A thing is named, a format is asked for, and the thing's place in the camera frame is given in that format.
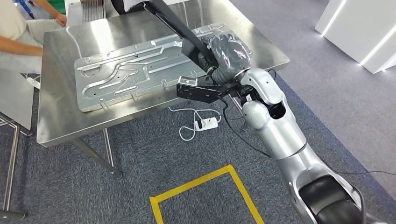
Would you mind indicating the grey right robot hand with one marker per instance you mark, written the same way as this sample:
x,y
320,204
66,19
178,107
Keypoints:
x,y
229,57

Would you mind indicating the black plastic plate bracket part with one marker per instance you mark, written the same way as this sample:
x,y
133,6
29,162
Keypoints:
x,y
173,23

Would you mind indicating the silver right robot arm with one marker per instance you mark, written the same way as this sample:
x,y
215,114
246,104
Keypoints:
x,y
278,133

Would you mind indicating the stainless steel workbench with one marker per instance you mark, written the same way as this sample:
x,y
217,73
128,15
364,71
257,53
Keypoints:
x,y
62,117

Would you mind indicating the white power strip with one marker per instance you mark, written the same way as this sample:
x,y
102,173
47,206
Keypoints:
x,y
208,124

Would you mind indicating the yellow floor tape square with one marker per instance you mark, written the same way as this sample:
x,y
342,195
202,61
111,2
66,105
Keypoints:
x,y
198,183

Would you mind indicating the stamped grey metal panel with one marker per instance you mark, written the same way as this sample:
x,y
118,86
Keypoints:
x,y
102,95

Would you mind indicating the green plastic crate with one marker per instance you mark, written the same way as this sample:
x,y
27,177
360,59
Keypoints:
x,y
57,4

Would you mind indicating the person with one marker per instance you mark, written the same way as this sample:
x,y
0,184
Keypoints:
x,y
12,21

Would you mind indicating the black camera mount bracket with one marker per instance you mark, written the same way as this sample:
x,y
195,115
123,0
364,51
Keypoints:
x,y
198,92

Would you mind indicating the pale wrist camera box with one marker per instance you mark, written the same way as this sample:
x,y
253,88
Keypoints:
x,y
187,81

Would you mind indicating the chrome frame side table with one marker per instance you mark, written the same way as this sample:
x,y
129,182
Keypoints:
x,y
15,99

